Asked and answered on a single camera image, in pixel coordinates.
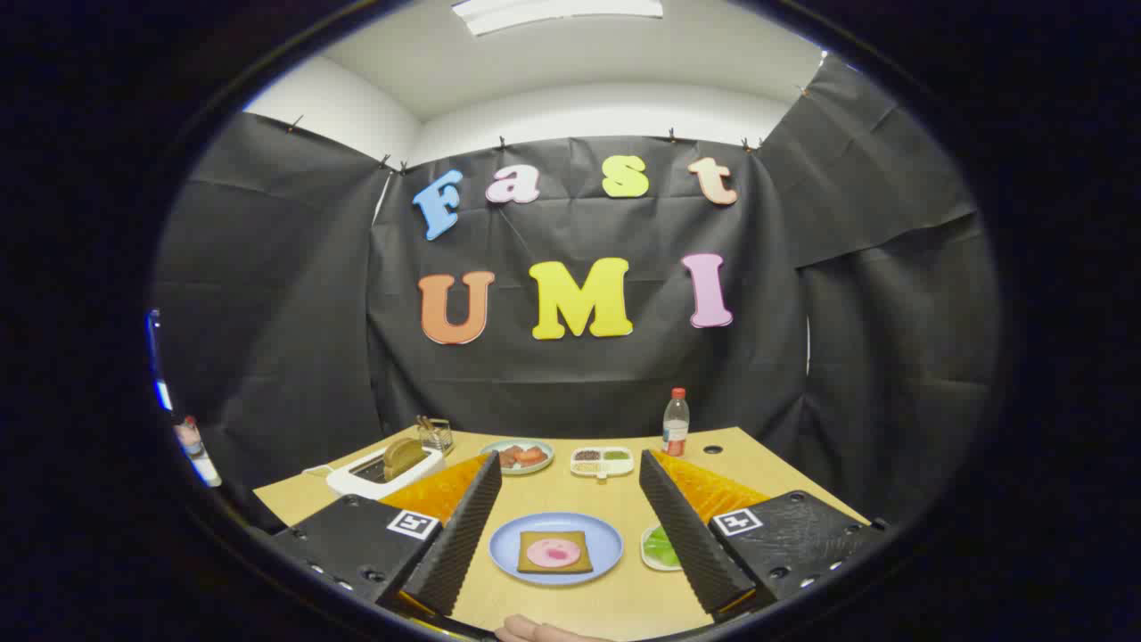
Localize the black backdrop cloth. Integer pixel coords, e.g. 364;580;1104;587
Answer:
152;53;999;536

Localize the toasted bread slice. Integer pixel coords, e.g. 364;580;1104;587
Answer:
383;437;429;481

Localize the bread slice under ham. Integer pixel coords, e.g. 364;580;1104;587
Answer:
517;531;594;574

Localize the ceiling light panel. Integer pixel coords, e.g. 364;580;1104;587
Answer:
450;0;665;37

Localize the clear bottle red cap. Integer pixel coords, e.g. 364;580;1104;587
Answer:
662;388;690;457

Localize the white toaster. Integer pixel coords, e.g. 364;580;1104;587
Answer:
325;437;447;500

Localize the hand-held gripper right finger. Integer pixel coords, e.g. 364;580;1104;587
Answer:
638;449;888;623

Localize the blue round plate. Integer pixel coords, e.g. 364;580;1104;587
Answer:
488;512;624;587

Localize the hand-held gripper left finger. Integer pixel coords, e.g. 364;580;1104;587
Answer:
267;450;505;618

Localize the wire utensil holder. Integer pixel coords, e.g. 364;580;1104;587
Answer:
415;416;454;456

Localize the white square plate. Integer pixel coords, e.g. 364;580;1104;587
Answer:
640;523;687;572

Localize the pale green round plate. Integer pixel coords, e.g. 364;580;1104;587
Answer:
481;439;554;475

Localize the white divided condiment tray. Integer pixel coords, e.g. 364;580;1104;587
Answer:
570;446;635;482

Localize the bright screen edge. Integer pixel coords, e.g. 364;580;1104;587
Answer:
145;308;175;413

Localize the blurred white pink object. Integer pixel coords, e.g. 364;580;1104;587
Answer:
174;415;222;489

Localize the green lettuce leaf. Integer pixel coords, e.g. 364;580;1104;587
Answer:
644;524;683;569

